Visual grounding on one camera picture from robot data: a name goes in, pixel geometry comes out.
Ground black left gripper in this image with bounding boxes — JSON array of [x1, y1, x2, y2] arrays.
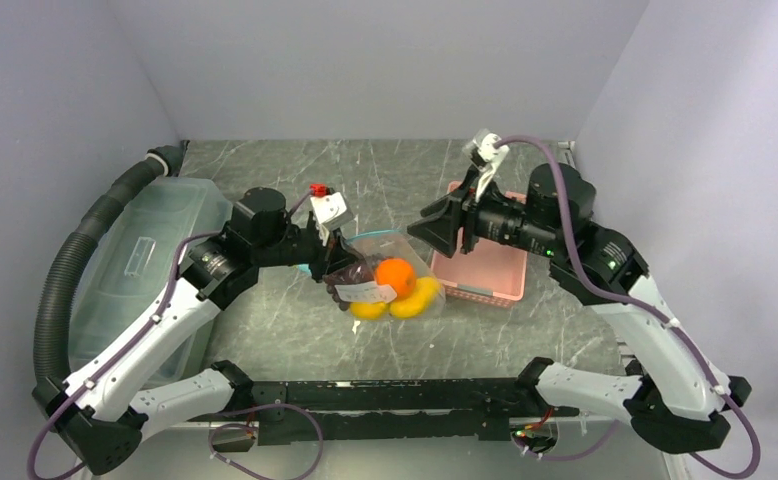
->
[[254, 222, 364, 283]]

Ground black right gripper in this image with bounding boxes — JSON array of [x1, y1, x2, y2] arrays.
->
[[407, 164, 563, 258]]

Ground dark red grape bunch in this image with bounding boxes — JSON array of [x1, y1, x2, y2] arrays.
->
[[323, 260, 374, 312]]

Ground clear zip top bag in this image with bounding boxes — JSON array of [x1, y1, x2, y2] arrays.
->
[[322, 230, 445, 321]]

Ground orange fruit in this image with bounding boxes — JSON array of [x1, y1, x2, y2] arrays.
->
[[374, 257, 417, 300]]

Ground yellow lemon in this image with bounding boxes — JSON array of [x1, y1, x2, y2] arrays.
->
[[349, 302, 390, 320]]

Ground yellow mango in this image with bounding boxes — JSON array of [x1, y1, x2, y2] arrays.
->
[[389, 276, 444, 319]]

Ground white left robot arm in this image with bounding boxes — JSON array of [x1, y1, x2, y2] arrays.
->
[[35, 184, 359, 475]]

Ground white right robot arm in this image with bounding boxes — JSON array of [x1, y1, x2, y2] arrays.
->
[[408, 165, 751, 454]]

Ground pink perforated plastic basket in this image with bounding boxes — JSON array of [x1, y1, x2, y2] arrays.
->
[[429, 181, 529, 310]]

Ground clear plastic storage bin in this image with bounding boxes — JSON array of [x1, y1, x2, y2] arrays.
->
[[69, 177, 231, 370]]

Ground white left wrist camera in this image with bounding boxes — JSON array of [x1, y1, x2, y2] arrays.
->
[[309, 183, 355, 246]]

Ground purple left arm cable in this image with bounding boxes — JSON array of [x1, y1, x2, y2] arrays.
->
[[25, 188, 314, 480]]

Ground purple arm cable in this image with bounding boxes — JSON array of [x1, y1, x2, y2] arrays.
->
[[25, 188, 314, 480], [491, 135, 761, 480]]

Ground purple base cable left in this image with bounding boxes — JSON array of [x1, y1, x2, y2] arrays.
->
[[207, 400, 327, 480]]

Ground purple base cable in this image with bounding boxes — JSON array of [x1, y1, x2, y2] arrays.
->
[[207, 400, 327, 480], [514, 420, 622, 464]]

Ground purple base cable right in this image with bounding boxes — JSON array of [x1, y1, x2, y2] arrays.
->
[[514, 420, 622, 464]]

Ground black corrugated hose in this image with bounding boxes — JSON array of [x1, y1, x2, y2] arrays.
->
[[33, 140, 190, 392]]

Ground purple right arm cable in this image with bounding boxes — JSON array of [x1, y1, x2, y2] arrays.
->
[[491, 135, 761, 480]]

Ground aluminium frame rail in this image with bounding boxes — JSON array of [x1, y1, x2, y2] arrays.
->
[[556, 141, 692, 479]]

